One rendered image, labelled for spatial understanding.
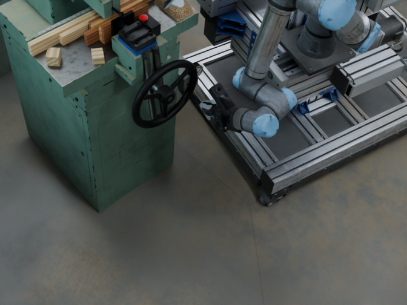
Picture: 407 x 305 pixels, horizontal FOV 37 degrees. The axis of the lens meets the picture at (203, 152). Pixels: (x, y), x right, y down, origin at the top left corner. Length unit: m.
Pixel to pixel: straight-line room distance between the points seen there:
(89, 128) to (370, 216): 1.39
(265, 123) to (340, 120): 1.09
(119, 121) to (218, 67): 0.86
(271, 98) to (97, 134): 0.71
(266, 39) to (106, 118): 0.72
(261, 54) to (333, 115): 1.09
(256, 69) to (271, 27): 0.16
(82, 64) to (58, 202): 0.92
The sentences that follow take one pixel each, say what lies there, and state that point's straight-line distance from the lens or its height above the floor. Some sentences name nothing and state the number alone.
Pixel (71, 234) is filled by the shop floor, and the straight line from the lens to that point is 2.78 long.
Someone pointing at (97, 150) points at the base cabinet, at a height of 0.45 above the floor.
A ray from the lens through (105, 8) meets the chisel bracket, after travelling 2.16.
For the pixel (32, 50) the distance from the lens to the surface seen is 2.16.
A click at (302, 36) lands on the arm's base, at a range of 2.35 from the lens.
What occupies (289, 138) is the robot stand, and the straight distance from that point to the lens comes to 2.86.
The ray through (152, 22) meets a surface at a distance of 2.11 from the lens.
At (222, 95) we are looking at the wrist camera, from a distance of 2.08.
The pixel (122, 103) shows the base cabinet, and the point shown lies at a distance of 2.34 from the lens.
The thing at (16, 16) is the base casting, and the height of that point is 0.80.
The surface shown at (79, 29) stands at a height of 0.94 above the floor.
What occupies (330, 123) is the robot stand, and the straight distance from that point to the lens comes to 2.97.
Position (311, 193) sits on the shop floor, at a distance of 2.96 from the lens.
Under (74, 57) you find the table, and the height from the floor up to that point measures 0.90.
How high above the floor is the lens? 2.43
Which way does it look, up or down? 54 degrees down
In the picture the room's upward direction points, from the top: 7 degrees clockwise
